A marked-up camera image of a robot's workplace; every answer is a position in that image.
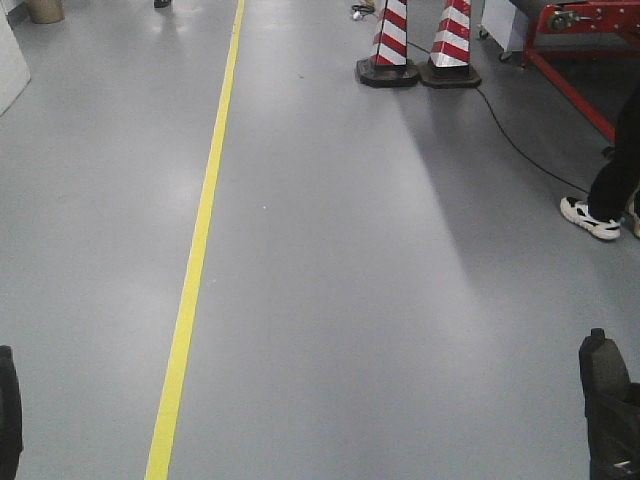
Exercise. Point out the cardboard tube bin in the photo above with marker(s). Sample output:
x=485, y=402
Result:
x=45, y=11

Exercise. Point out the person in black trousers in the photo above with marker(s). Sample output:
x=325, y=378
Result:
x=617, y=184

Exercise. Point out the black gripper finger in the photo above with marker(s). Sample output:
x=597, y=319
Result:
x=613, y=434
x=11, y=416

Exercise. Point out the left red white traffic cone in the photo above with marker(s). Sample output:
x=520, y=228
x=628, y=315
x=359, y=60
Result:
x=388, y=64

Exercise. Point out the red white traffic cone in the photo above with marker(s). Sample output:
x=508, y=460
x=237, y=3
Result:
x=448, y=65
x=388, y=64

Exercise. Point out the red conveyor support frame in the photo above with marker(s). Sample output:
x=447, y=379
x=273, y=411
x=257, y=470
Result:
x=573, y=18

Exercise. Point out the grey brake pad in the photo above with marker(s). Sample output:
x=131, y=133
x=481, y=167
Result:
x=602, y=368

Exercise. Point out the right red white traffic cone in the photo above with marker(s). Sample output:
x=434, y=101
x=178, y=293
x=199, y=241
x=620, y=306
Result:
x=448, y=65

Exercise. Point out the white board on wheels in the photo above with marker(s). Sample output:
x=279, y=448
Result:
x=506, y=24

